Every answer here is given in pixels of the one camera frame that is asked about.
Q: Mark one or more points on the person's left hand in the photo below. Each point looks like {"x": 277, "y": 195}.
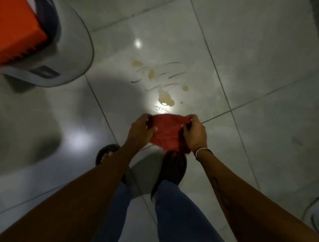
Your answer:
{"x": 138, "y": 133}

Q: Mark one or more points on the person's right hand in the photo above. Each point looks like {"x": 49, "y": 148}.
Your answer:
{"x": 195, "y": 136}

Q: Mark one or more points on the person's right thumb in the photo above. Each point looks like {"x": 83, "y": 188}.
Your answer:
{"x": 184, "y": 128}

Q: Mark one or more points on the person's left thumb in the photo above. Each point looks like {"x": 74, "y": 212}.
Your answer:
{"x": 152, "y": 130}

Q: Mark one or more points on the red cloth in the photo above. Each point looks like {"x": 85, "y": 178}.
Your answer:
{"x": 168, "y": 133}

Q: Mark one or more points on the person's left forearm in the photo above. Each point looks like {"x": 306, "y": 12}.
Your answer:
{"x": 74, "y": 197}

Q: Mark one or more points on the person's right forearm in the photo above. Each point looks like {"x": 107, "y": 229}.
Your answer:
{"x": 246, "y": 199}

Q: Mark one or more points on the white wristband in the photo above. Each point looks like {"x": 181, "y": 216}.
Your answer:
{"x": 202, "y": 151}

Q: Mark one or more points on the black right sandal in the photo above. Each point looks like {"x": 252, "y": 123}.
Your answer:
{"x": 172, "y": 169}

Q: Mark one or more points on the black sandal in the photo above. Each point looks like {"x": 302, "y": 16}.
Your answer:
{"x": 106, "y": 153}
{"x": 172, "y": 169}

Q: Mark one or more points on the brown liquid spill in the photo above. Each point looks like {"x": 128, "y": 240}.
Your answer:
{"x": 159, "y": 82}

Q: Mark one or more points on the black left sandal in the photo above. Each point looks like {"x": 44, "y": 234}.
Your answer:
{"x": 106, "y": 153}

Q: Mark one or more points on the blue jeans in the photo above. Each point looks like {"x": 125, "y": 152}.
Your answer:
{"x": 169, "y": 214}

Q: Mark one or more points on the grey mop bucket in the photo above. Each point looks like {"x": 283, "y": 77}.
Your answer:
{"x": 53, "y": 49}

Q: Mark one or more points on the orange bucket wringer insert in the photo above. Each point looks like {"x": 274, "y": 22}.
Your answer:
{"x": 18, "y": 30}

